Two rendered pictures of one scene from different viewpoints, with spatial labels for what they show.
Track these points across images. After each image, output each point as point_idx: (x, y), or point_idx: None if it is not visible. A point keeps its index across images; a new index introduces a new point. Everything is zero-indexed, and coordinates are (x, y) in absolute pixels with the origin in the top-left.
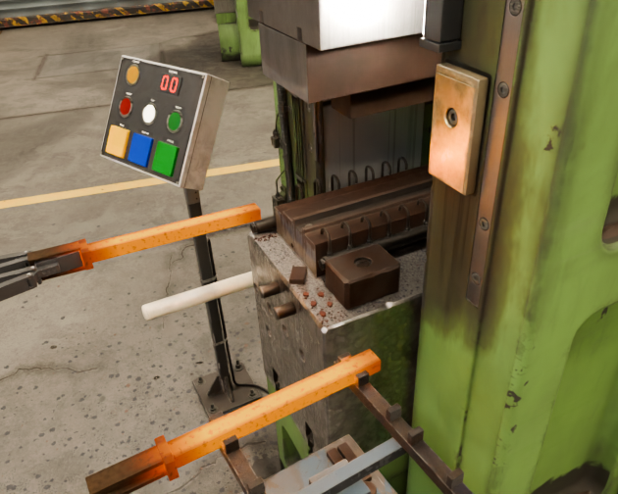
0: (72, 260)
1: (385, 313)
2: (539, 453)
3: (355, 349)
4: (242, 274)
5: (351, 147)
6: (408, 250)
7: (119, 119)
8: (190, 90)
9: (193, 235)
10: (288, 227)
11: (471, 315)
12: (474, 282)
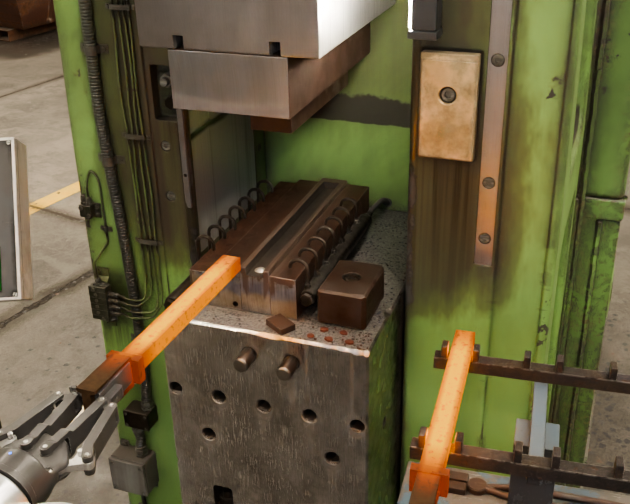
0: (125, 376)
1: (390, 320)
2: None
3: (379, 370)
4: None
5: (212, 183)
6: None
7: None
8: None
9: (202, 307)
10: (228, 283)
11: (483, 276)
12: (482, 243)
